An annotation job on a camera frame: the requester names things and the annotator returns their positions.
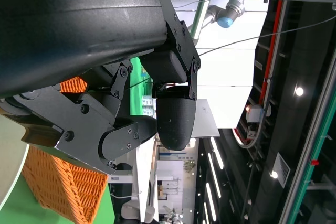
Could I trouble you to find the grey-green bowl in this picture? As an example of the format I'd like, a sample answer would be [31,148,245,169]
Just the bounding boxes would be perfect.
[0,114,30,209]

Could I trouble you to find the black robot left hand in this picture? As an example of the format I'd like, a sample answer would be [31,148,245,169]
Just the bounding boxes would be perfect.
[0,0,202,176]

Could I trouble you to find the ceiling air vent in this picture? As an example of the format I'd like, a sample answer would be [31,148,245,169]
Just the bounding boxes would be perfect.
[272,152,291,188]

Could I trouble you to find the orange wicker basket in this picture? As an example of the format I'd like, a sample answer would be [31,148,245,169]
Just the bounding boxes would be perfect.
[22,76,110,224]

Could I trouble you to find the red ceiling rail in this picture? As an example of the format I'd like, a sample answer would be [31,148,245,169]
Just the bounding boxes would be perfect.
[258,0,286,104]

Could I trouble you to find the white box with orange lamp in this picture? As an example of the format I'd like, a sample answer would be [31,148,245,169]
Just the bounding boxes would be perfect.
[245,104,265,124]

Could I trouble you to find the thin grey overhead cable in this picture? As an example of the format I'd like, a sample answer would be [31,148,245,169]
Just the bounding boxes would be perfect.
[125,15,336,88]

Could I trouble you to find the green printed cloth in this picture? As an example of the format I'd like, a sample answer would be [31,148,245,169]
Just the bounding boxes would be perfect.
[129,57,153,116]

